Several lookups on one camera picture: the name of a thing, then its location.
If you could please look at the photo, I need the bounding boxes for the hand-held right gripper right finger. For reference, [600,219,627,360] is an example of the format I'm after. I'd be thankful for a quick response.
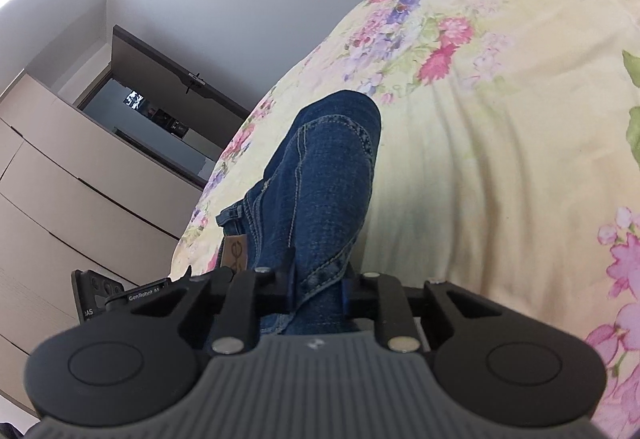
[342,272,502,354]

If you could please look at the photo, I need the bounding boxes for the beige wardrobe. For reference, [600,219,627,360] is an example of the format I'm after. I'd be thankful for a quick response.
[0,72,208,362]

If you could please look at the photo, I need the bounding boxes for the dark shelf unit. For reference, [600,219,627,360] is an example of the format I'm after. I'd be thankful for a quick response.
[122,88,193,140]

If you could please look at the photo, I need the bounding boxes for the dark brown door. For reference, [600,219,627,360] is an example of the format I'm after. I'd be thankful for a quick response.
[75,24,251,125]

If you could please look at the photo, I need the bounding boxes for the blue denim pants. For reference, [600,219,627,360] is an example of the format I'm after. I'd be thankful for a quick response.
[216,89,382,337]

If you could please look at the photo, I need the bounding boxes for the floral yellow blanket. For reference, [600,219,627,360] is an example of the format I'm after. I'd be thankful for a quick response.
[170,0,640,439]

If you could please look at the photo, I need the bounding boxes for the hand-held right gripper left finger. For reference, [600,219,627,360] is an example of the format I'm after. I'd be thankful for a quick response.
[130,263,298,356]

